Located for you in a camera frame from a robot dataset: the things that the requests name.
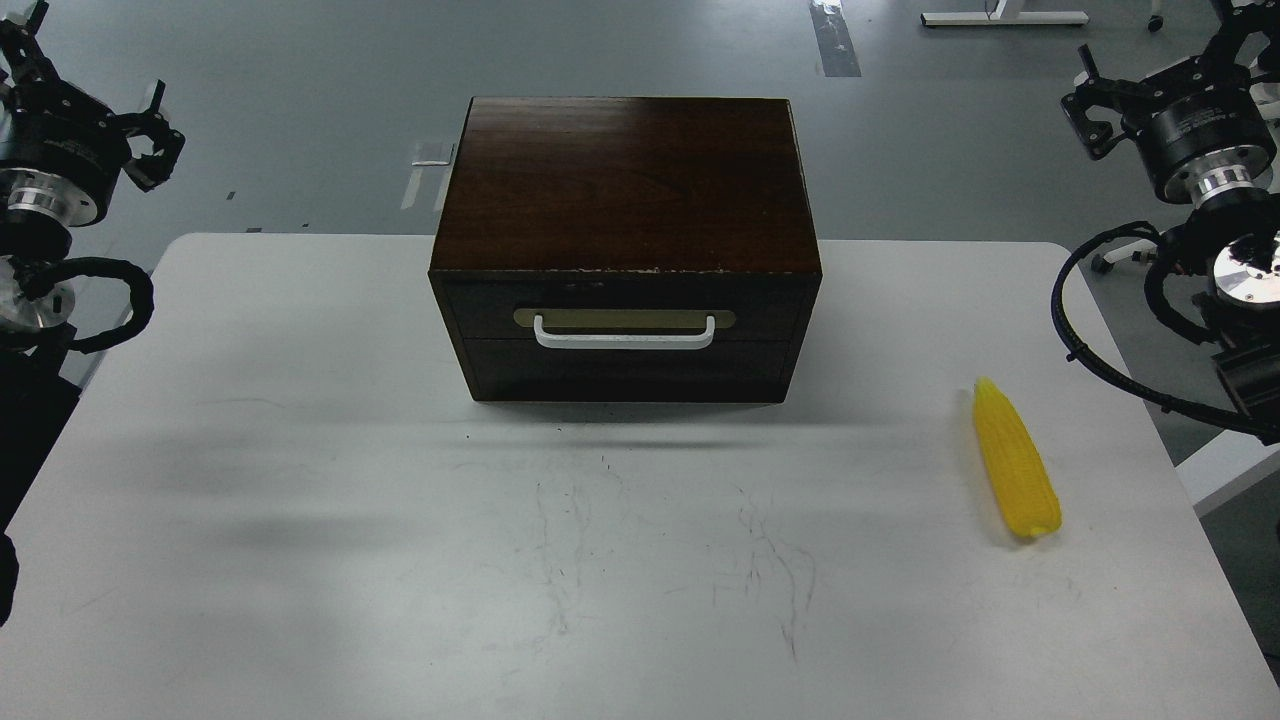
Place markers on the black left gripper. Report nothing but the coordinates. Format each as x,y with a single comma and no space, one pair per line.
52,132

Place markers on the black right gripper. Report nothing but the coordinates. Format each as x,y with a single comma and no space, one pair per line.
1191,120

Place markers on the yellow toy corn cob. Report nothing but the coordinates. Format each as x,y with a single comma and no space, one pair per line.
1021,486

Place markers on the wooden drawer with white handle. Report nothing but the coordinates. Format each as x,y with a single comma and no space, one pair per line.
750,310

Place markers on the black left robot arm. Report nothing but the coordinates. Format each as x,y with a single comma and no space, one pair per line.
37,334

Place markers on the dark wooden drawer cabinet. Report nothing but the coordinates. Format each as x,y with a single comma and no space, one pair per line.
663,187

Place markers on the white desk leg base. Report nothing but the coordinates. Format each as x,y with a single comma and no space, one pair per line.
1003,14

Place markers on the white office chair base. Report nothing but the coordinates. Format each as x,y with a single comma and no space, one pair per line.
1138,252

